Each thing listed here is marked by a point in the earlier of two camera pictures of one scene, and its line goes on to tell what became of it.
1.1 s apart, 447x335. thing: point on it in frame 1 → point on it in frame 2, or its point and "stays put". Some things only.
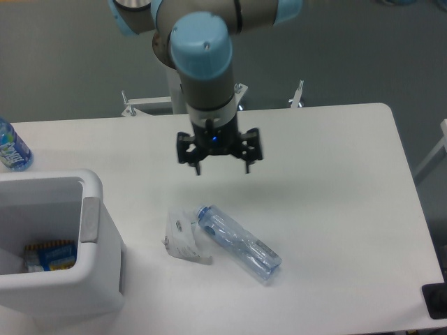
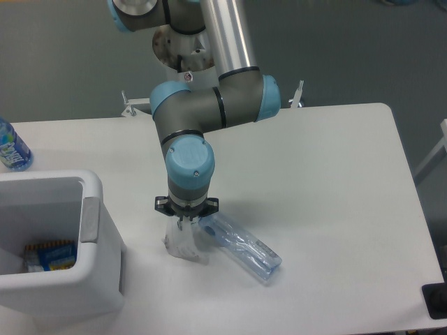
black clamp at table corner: x=435 y=298 stays put
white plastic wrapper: x=180 y=239 stays put
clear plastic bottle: x=258 y=257 stays put
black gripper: x=218 y=141 → x=189 y=211
